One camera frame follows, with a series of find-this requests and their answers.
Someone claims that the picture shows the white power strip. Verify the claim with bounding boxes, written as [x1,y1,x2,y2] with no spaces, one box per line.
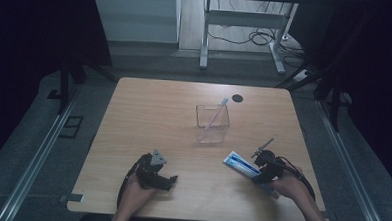
[292,68,312,84]

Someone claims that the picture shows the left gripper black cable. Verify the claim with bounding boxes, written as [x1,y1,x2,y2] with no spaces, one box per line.
[116,154,147,211]

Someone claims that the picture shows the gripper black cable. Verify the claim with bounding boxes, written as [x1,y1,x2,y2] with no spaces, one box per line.
[274,156,318,201]
[116,154,147,211]

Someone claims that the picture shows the white metal desk frame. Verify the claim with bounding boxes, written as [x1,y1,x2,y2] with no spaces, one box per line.
[199,0,300,77]

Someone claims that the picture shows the aluminium floor rail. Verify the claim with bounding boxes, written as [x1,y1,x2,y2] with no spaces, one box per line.
[310,99,388,221]
[0,81,83,221]

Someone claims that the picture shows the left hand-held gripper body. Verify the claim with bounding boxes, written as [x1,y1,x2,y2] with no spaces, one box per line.
[135,148,168,191]

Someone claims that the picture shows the black floor socket frame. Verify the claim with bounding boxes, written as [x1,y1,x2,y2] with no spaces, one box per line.
[58,115,85,141]

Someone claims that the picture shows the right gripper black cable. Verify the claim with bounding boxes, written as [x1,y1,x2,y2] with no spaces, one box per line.
[274,156,318,201]

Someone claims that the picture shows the dark curtain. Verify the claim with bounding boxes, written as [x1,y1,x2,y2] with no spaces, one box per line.
[282,0,392,187]
[0,0,117,178]

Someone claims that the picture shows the black floor cables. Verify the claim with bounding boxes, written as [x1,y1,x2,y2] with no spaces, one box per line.
[205,0,311,68]

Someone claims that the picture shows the person's left hand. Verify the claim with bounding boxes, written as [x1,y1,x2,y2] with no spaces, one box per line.
[116,173,158,219]

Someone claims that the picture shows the black metal stand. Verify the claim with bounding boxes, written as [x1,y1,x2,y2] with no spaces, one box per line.
[272,57,354,133]
[46,55,119,119]

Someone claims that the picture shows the person's right hand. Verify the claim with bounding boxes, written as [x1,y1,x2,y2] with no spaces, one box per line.
[268,165,316,203]

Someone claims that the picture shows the clear plastic box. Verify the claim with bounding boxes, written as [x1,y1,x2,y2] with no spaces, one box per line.
[194,102,232,146]

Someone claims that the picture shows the white cabinet panel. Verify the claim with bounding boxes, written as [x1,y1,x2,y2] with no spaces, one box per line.
[91,0,183,45]

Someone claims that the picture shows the pink toothbrush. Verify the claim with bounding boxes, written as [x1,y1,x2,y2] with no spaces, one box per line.
[198,97,230,144]

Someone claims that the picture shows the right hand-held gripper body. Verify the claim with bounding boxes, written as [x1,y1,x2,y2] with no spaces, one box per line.
[249,136,288,182]

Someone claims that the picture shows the white blue toothpaste tube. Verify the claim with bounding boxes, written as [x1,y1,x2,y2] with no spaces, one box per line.
[221,150,282,199]

